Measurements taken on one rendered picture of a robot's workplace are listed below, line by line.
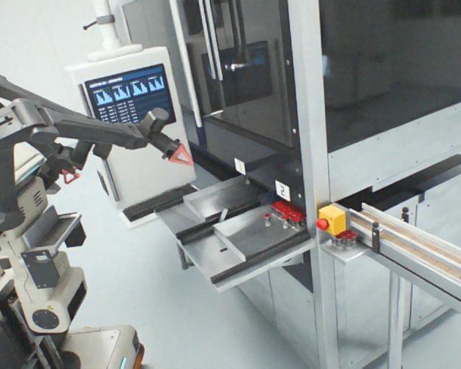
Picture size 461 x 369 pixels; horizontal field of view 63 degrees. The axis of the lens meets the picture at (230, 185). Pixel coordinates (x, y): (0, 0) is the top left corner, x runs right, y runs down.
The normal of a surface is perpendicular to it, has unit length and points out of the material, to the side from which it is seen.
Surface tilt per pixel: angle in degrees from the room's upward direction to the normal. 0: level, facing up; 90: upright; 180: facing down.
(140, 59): 90
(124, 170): 90
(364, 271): 90
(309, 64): 90
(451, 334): 0
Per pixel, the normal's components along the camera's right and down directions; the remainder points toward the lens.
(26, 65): 0.46, 0.32
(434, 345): -0.16, -0.89
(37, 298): -0.03, 0.44
